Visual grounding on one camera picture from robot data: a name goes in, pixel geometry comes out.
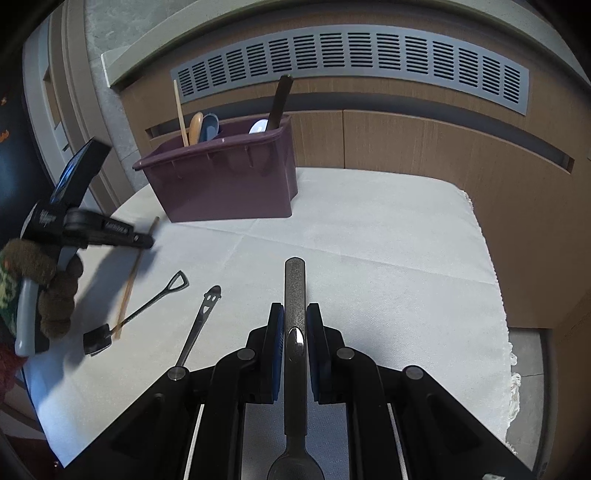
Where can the plain metal spoon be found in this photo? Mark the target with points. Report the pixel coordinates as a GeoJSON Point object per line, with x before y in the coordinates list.
{"type": "Point", "coordinates": [295, 295]}

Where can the long grey vent grille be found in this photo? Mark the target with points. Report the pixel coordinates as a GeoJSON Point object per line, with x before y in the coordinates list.
{"type": "Point", "coordinates": [351, 50]}

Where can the wooden chopstick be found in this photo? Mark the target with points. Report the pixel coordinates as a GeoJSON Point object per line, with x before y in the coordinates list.
{"type": "Point", "coordinates": [181, 113]}
{"type": "Point", "coordinates": [131, 281]}

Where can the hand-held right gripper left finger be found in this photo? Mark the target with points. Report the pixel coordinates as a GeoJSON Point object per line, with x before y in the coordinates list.
{"type": "Point", "coordinates": [276, 355]}

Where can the purple plastic utensil box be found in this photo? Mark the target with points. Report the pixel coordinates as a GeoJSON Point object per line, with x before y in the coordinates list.
{"type": "Point", "coordinates": [221, 184]}

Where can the person's left hand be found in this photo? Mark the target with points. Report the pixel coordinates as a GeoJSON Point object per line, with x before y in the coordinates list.
{"type": "Point", "coordinates": [57, 302]}

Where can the beige kitchen counter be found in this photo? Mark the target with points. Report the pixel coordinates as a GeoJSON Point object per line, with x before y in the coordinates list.
{"type": "Point", "coordinates": [415, 147]}

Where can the black shovel-shaped spoon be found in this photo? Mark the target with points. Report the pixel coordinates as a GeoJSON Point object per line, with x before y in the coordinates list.
{"type": "Point", "coordinates": [98, 342]}

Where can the blue-grey plastic spoon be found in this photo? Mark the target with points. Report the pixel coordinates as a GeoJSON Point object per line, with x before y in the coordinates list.
{"type": "Point", "coordinates": [210, 127]}

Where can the white tablecloth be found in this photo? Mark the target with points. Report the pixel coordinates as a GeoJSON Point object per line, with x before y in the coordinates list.
{"type": "Point", "coordinates": [378, 249]}

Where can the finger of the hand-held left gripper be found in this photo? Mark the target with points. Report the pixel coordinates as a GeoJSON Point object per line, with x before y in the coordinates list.
{"type": "Point", "coordinates": [115, 228]}

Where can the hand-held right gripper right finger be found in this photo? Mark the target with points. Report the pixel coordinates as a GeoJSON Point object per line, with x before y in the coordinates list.
{"type": "Point", "coordinates": [316, 355]}

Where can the wooden spoon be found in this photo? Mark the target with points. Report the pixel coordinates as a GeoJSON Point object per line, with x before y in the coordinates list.
{"type": "Point", "coordinates": [196, 124]}

